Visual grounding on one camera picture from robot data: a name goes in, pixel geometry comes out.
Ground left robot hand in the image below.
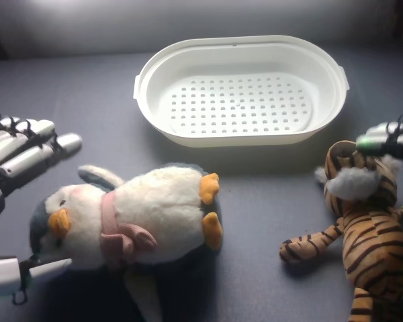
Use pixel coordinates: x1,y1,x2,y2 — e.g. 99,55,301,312
0,113,84,305

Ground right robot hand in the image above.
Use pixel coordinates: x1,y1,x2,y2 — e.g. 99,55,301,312
355,113,403,233

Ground plush penguin with pink scarf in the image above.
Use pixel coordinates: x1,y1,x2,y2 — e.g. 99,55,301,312
28,162,224,322

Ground striped plush tiger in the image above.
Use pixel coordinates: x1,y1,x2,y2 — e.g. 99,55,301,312
278,140,403,322

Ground white oval perforated basket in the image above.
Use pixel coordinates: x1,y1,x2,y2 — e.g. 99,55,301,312
133,37,351,148

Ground grey table cloth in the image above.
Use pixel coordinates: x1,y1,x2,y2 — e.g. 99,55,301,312
0,43,403,322

